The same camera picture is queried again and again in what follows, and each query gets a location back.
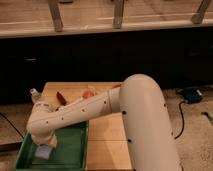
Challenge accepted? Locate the blue sponge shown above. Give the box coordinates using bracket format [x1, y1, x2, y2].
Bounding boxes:
[35, 145, 52, 159]

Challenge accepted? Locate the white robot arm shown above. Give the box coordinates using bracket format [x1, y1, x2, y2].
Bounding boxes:
[27, 74, 182, 171]

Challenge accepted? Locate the green plastic tray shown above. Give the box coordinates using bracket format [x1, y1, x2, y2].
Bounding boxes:
[13, 122, 88, 171]

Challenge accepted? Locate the clear plastic bottle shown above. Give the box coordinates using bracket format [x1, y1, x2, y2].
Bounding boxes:
[30, 88, 42, 103]

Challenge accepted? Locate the small orange cup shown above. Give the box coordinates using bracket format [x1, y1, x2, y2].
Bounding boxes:
[82, 90, 94, 99]

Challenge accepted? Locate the yellow food piece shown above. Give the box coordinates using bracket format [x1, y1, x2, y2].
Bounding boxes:
[88, 85, 102, 96]

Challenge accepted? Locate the orange bowl with beans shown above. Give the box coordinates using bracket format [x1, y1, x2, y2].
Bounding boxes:
[111, 84, 121, 89]

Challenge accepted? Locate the wooden table leg left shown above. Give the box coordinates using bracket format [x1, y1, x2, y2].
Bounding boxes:
[48, 0, 63, 32]

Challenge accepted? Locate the wooden table leg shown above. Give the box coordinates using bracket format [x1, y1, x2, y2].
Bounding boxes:
[48, 0, 63, 32]
[113, 0, 124, 29]
[191, 0, 212, 24]

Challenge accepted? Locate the black power adapter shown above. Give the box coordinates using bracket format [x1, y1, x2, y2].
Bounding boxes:
[177, 87, 203, 103]

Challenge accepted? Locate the wooden table leg middle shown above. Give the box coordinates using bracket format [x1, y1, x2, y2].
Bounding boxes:
[113, 0, 124, 29]

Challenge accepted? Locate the wooden table leg right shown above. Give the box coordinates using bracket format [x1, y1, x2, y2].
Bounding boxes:
[191, 0, 212, 24]

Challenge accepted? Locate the black cable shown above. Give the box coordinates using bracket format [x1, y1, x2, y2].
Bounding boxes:
[173, 99, 188, 140]

